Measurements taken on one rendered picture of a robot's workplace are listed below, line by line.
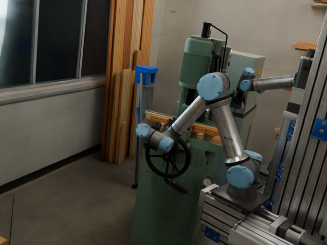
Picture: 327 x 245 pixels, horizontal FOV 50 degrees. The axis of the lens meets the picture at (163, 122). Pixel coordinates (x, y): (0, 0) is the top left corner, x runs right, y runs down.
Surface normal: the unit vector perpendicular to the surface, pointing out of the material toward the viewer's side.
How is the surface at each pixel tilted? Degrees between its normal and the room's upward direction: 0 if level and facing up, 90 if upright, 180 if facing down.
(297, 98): 90
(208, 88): 83
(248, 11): 90
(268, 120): 90
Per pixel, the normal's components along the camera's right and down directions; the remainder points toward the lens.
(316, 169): -0.64, 0.12
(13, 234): 0.15, -0.95
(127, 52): 0.90, 0.20
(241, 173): -0.37, 0.32
